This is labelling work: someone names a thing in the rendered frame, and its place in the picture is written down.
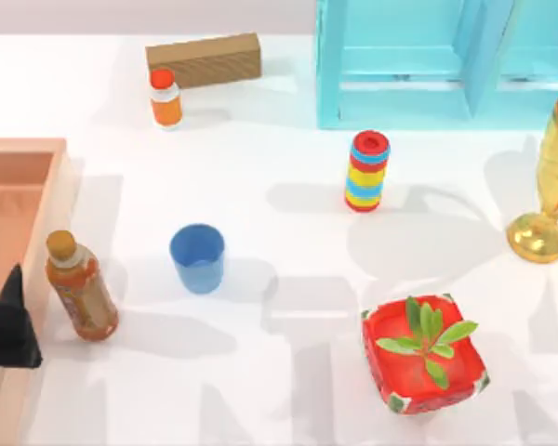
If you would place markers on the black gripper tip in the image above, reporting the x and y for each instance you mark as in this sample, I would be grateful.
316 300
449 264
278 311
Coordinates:
10 325

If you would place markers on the red plant pot with plant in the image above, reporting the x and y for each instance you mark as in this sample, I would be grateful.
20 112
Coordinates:
423 367

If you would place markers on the gold trophy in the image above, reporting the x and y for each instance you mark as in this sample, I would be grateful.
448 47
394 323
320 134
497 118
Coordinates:
555 153

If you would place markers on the blue cup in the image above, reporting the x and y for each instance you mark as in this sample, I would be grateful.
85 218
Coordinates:
197 265

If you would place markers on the brown wooden block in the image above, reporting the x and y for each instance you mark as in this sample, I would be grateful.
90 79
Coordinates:
209 60

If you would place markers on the light blue rack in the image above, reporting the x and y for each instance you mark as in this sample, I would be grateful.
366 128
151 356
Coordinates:
400 97

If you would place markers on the stack of coloured rings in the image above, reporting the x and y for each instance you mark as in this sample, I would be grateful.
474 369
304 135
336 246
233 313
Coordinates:
367 172

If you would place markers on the small orange bottle red cap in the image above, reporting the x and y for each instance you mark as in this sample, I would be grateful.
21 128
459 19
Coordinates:
165 103

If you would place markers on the shallow salmon-coloured box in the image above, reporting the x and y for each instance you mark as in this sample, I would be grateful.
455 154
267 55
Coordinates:
9 204

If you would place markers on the orange tea bottle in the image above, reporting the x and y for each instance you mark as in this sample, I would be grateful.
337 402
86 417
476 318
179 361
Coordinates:
81 297

